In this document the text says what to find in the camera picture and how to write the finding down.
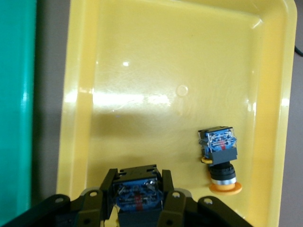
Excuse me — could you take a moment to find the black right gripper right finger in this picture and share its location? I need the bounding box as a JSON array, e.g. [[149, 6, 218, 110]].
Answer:
[[158, 169, 258, 227]]

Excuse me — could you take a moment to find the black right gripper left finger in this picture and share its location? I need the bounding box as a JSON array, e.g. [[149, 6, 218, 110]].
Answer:
[[4, 168, 118, 227]]

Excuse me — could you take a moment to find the yellow push button switch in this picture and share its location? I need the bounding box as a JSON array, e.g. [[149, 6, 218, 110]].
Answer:
[[111, 164, 166, 227], [197, 126, 243, 195]]

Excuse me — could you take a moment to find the green plastic tray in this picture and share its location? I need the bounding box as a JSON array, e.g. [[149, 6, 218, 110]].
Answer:
[[0, 0, 36, 222]]

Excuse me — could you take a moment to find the yellow plastic tray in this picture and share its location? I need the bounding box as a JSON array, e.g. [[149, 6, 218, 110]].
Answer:
[[56, 0, 298, 227]]

